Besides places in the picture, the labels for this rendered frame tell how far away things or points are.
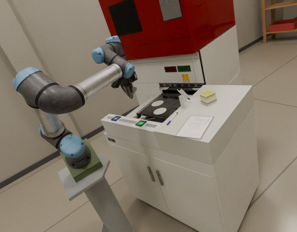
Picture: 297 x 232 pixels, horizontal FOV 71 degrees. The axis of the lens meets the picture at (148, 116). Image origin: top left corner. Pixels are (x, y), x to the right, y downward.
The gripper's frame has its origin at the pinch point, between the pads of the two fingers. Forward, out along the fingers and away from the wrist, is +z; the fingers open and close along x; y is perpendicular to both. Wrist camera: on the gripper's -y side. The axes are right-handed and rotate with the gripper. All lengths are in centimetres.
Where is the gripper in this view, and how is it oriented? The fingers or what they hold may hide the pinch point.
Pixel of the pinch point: (130, 97)
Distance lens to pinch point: 128.0
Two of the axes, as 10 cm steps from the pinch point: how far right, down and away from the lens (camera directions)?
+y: 6.2, -5.2, 5.9
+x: -7.3, -1.1, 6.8
